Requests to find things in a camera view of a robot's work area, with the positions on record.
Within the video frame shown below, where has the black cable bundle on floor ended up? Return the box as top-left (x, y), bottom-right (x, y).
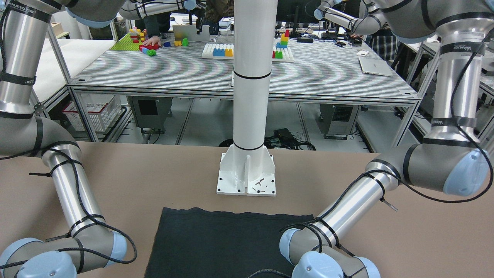
top-left (219, 128), bottom-right (316, 151)

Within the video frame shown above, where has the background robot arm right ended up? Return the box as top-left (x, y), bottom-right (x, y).
top-left (313, 0), bottom-right (387, 35)

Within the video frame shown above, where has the green building block baseplate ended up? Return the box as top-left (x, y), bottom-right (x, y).
top-left (109, 33), bottom-right (142, 51)

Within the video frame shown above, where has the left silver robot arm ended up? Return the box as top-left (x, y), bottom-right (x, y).
top-left (279, 0), bottom-right (493, 278)

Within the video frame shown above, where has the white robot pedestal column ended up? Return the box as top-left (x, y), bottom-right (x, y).
top-left (217, 0), bottom-right (277, 197)

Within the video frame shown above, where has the grey computer box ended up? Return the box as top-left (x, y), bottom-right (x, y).
top-left (127, 96), bottom-right (172, 129)
top-left (319, 103), bottom-right (360, 140)

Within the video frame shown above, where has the white plastic basket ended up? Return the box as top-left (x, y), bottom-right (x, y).
top-left (62, 94), bottom-right (121, 132)

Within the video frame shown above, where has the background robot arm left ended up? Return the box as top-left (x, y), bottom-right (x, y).
top-left (118, 0), bottom-right (206, 20)

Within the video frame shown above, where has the black t-shirt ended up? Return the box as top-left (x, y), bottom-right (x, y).
top-left (145, 208), bottom-right (313, 278)

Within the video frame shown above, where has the grey aluminium frame workbench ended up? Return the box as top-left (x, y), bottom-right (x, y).
top-left (67, 42), bottom-right (421, 147)

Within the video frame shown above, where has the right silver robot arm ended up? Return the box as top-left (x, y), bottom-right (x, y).
top-left (0, 0), bottom-right (131, 278)

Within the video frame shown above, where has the closed silver laptop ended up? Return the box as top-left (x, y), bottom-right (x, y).
top-left (359, 57), bottom-right (394, 77)

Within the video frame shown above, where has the white block tray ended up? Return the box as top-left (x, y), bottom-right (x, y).
top-left (201, 43), bottom-right (233, 60)

